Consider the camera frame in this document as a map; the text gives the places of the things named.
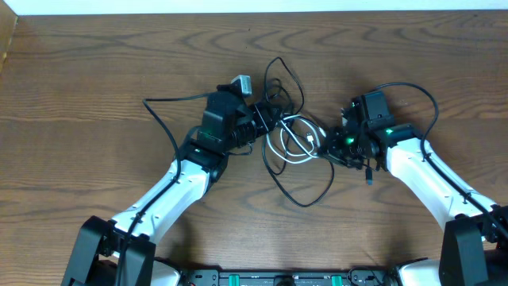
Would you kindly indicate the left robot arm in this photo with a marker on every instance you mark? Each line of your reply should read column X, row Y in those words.
column 121, row 251

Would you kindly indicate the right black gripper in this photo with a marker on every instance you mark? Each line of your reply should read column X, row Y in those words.
column 333, row 147

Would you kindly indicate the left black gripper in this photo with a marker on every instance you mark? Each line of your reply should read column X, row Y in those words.
column 268, row 115

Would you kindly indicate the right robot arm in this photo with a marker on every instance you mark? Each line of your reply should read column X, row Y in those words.
column 474, row 247

